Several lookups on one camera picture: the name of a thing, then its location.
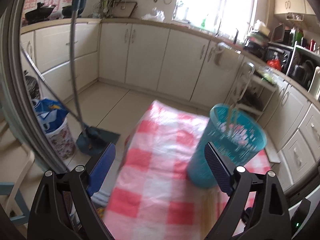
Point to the white rolling kitchen cart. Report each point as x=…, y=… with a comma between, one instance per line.
x=252, y=89

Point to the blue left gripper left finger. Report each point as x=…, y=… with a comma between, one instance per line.
x=98, y=168

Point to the red white checkered tablecloth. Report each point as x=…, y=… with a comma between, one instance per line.
x=153, y=197

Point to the white plastic bag on counter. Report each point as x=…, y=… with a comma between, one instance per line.
x=155, y=15

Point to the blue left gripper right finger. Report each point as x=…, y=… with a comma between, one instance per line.
x=221, y=168

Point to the wall utensil rack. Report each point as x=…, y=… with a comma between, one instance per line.
x=115, y=8

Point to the green dish soap bottle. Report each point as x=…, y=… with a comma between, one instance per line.
x=203, y=24

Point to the red plastic bag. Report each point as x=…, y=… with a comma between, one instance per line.
x=274, y=63

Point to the blue white plastic bag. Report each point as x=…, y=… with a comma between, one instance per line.
x=50, y=113

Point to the black wok on stove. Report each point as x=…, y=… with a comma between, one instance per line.
x=40, y=14

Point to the teal dustpan with handle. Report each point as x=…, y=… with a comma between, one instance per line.
x=92, y=140

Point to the white bag holder on cabinet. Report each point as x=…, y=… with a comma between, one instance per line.
x=226, y=58

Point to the white electric kettle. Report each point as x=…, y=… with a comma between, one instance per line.
x=314, y=89

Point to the floral trash bin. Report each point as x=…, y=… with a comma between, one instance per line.
x=62, y=140

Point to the teal perforated plastic basket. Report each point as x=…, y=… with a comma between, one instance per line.
x=247, y=140

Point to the black toaster oven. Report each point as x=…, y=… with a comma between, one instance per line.
x=282, y=52

